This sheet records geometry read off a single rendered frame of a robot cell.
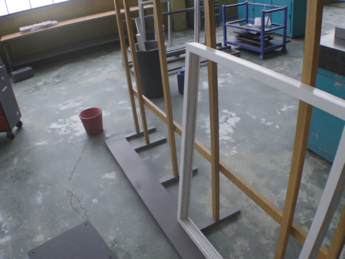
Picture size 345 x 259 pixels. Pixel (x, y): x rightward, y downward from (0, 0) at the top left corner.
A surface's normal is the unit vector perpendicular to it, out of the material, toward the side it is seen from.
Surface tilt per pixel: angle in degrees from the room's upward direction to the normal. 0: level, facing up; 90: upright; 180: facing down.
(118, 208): 0
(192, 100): 90
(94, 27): 90
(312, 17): 90
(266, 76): 82
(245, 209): 0
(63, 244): 0
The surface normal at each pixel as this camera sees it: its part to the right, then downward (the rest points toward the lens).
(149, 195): -0.11, -0.86
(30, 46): 0.44, 0.41
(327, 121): -0.89, 0.30
